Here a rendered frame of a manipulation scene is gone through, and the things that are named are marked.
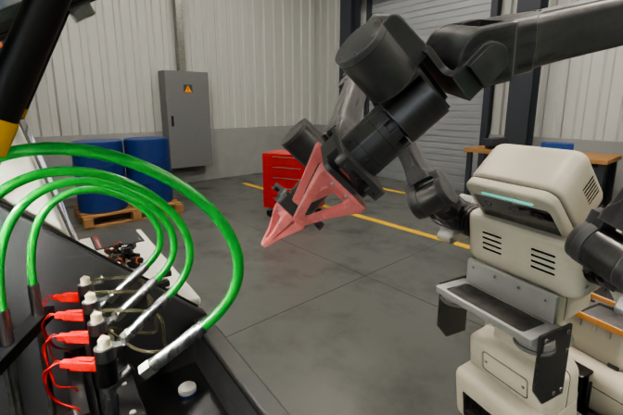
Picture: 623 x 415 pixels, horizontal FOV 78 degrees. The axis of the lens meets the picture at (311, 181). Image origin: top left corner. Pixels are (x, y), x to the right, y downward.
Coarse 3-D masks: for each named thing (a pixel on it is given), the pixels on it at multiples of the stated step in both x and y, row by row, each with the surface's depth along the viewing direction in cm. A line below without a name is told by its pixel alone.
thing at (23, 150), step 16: (32, 144) 41; (48, 144) 41; (64, 144) 42; (80, 144) 42; (0, 160) 40; (112, 160) 43; (128, 160) 43; (144, 160) 44; (160, 176) 44; (176, 176) 45; (192, 192) 45; (208, 208) 46; (224, 224) 47; (240, 256) 48; (240, 272) 49; (224, 304) 49; (208, 320) 49
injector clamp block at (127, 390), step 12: (84, 348) 79; (120, 348) 79; (120, 360) 76; (84, 372) 72; (84, 384) 69; (132, 384) 69; (120, 396) 66; (132, 396) 66; (96, 408) 64; (120, 408) 64; (132, 408) 64; (144, 408) 64
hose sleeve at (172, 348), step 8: (192, 328) 49; (200, 328) 49; (184, 336) 49; (192, 336) 49; (200, 336) 49; (176, 344) 49; (184, 344) 49; (160, 352) 49; (168, 352) 48; (176, 352) 49; (152, 360) 48; (160, 360) 48; (168, 360) 49; (152, 368) 48
